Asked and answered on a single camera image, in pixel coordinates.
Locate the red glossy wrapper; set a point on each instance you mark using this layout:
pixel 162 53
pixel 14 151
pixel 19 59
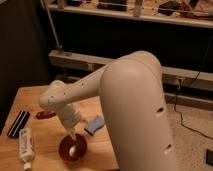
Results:
pixel 45 115

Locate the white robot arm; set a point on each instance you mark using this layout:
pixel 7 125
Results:
pixel 134 108

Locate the white wall shelf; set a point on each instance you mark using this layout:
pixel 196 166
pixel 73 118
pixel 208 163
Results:
pixel 195 13

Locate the white tube bottle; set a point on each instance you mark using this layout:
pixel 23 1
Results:
pixel 26 149

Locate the blue sponge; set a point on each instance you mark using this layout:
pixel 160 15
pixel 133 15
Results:
pixel 92 126

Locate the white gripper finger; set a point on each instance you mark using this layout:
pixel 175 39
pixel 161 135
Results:
pixel 72 134

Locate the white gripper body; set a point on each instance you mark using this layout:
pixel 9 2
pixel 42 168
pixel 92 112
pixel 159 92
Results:
pixel 69 116

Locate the red ceramic bowl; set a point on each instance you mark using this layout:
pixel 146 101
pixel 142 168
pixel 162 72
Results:
pixel 72 150

